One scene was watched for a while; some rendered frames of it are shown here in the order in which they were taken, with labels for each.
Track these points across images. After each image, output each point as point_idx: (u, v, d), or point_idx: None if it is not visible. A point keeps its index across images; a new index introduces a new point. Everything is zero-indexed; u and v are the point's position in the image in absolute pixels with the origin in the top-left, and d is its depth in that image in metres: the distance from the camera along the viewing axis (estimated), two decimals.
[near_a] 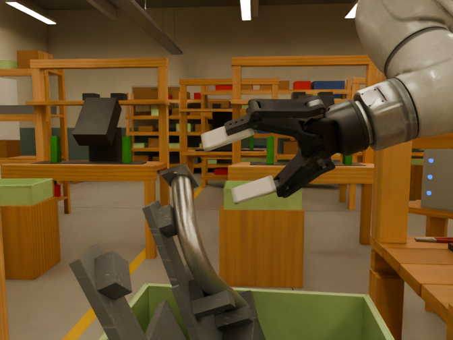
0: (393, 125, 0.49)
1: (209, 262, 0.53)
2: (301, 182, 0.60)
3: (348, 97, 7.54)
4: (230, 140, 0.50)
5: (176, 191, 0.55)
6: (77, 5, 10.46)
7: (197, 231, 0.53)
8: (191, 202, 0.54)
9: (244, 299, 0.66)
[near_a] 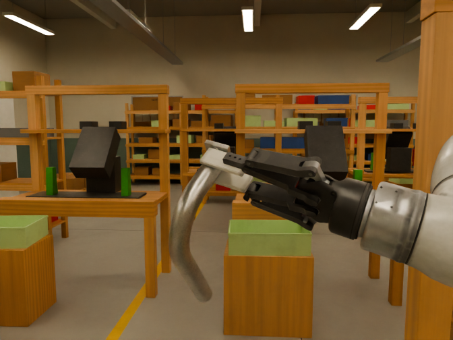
0: (383, 236, 0.43)
1: (189, 240, 0.54)
2: (276, 210, 0.55)
3: (352, 112, 7.38)
4: (221, 168, 0.54)
5: (205, 165, 0.55)
6: None
7: (197, 208, 0.54)
8: (209, 181, 0.54)
9: (210, 291, 0.67)
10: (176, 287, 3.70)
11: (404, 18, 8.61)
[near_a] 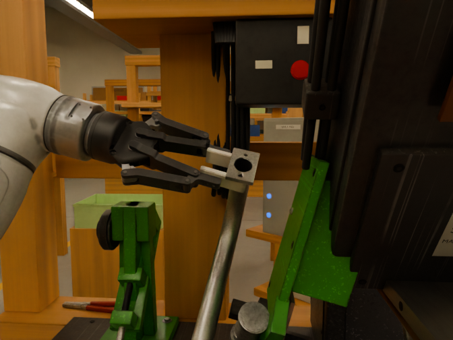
0: None
1: (221, 231, 0.62)
2: None
3: None
4: (226, 164, 0.59)
5: None
6: None
7: (228, 205, 0.61)
8: None
9: (191, 339, 0.52)
10: (60, 269, 3.51)
11: None
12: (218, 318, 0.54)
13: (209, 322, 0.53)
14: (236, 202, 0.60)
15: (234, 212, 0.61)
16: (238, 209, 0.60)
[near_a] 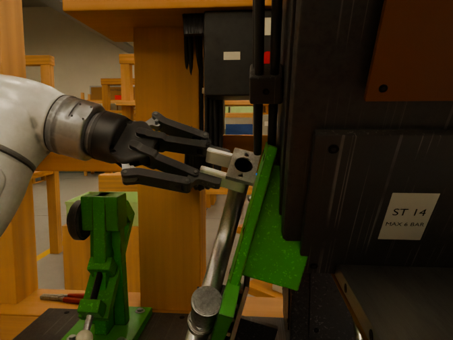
0: None
1: (218, 230, 0.62)
2: (162, 181, 0.55)
3: None
4: (226, 164, 0.59)
5: None
6: (31, 3, 10.11)
7: (227, 204, 0.61)
8: None
9: (186, 337, 0.52)
10: (54, 267, 3.52)
11: None
12: None
13: None
14: (234, 202, 0.60)
15: (232, 211, 0.61)
16: (236, 208, 0.60)
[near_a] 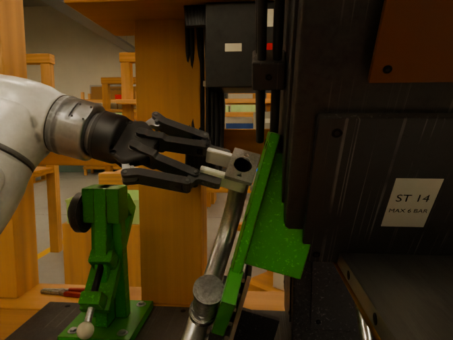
0: None
1: (218, 230, 0.62)
2: (162, 181, 0.55)
3: None
4: (226, 164, 0.59)
5: None
6: (31, 2, 10.11)
7: (227, 205, 0.61)
8: None
9: (183, 336, 0.52)
10: (54, 266, 3.52)
11: None
12: None
13: None
14: (234, 202, 0.60)
15: (232, 211, 0.61)
16: (236, 209, 0.60)
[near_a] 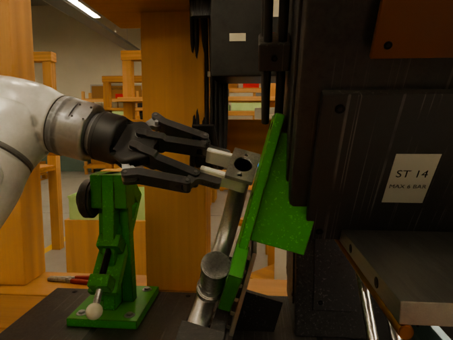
0: None
1: (218, 231, 0.62)
2: (162, 181, 0.55)
3: None
4: (226, 164, 0.59)
5: None
6: (32, 1, 10.13)
7: (226, 205, 0.61)
8: None
9: None
10: (56, 262, 3.54)
11: None
12: (209, 318, 0.53)
13: (201, 320, 0.52)
14: (234, 203, 0.59)
15: (232, 212, 0.61)
16: (236, 210, 0.60)
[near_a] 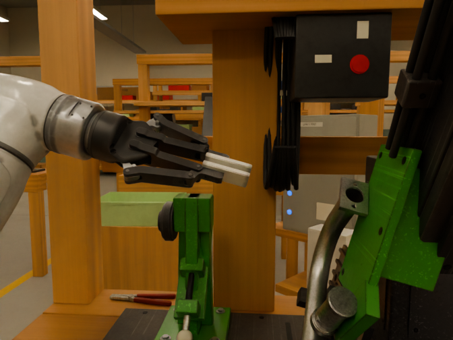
0: None
1: (314, 258, 0.61)
2: (164, 178, 0.55)
3: None
4: None
5: None
6: (37, 3, 10.12)
7: (325, 233, 0.60)
8: (331, 209, 0.58)
9: None
10: None
11: None
12: None
13: None
14: (335, 231, 0.59)
15: (330, 239, 0.60)
16: (335, 237, 0.59)
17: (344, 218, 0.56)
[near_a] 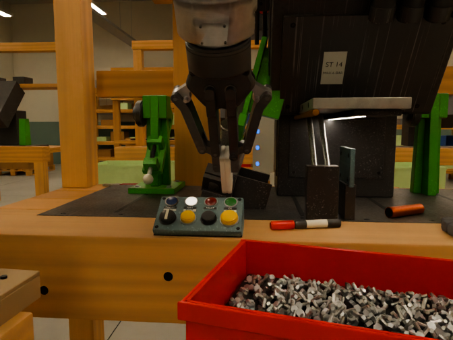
0: None
1: None
2: (199, 119, 0.52)
3: None
4: None
5: None
6: None
7: None
8: None
9: None
10: None
11: None
12: None
13: None
14: (238, 104, 0.95)
15: None
16: (239, 109, 0.96)
17: None
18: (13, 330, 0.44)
